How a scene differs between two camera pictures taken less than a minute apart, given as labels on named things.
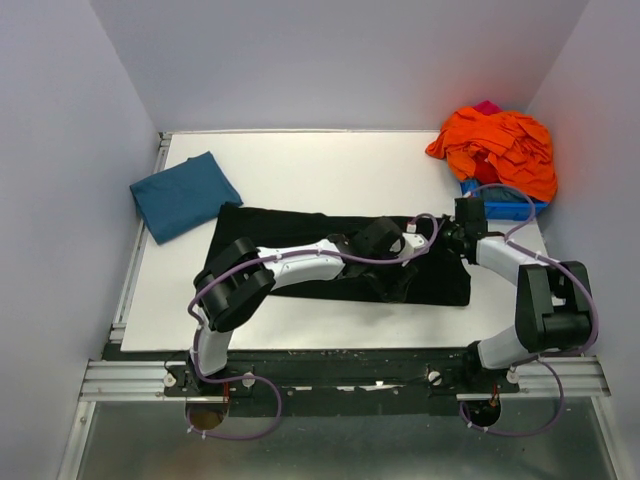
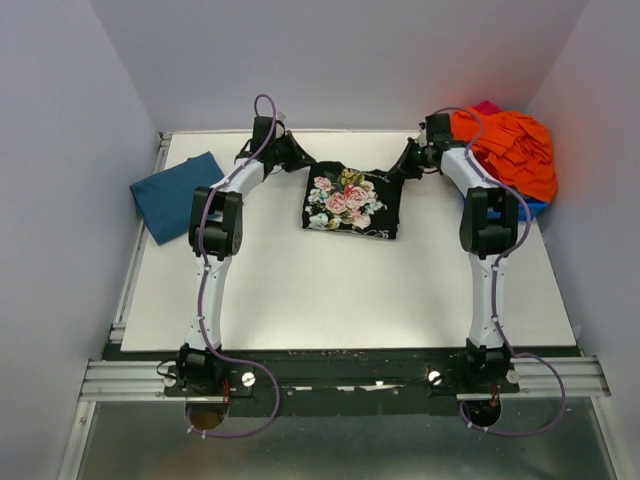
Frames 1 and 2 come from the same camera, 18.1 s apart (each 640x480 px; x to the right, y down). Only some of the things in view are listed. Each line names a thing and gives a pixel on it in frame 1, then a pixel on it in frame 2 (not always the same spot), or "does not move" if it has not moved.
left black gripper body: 383,276 to 285,153
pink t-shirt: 488,107 does not move
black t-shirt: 442,278 to 341,199
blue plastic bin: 503,210 does not move
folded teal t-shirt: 183,197 does not move
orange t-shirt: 519,147 does not move
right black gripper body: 451,231 to 414,160
